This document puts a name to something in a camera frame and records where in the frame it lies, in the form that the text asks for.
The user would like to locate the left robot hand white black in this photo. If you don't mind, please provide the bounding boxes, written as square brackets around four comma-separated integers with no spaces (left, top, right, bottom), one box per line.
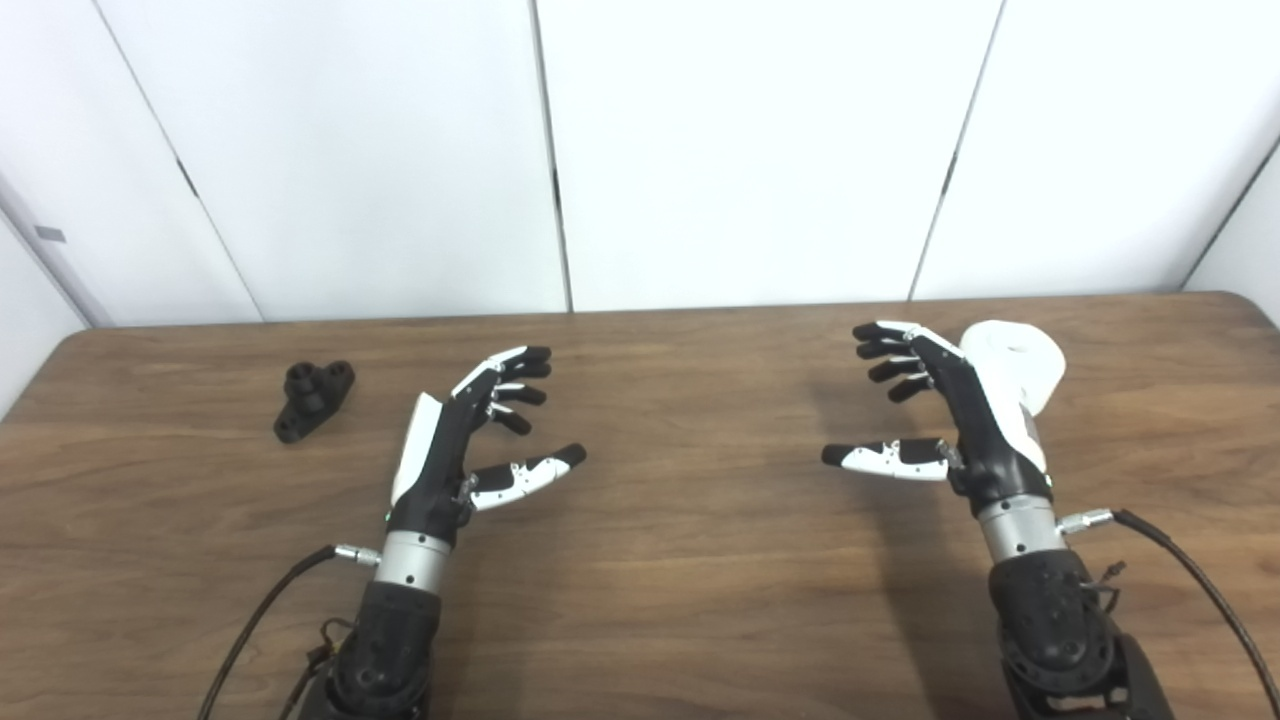
[388,346,588,546]

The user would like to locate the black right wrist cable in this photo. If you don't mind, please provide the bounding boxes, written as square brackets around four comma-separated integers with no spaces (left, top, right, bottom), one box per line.
[1058,508,1280,701]

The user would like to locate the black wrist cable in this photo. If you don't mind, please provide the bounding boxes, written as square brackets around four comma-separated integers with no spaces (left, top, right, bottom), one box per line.
[1058,508,1280,701]
[197,543,384,720]

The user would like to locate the round white piece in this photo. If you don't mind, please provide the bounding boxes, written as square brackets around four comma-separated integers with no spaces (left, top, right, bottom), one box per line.
[958,320,1065,416]

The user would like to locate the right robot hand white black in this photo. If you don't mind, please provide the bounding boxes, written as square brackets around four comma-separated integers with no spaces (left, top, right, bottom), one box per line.
[822,320,1053,521]

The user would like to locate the black flanged holder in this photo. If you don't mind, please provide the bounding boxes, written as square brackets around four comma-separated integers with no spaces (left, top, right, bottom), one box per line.
[273,361,356,445]

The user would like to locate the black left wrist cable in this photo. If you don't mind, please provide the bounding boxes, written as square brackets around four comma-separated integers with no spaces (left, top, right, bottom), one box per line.
[197,543,384,720]

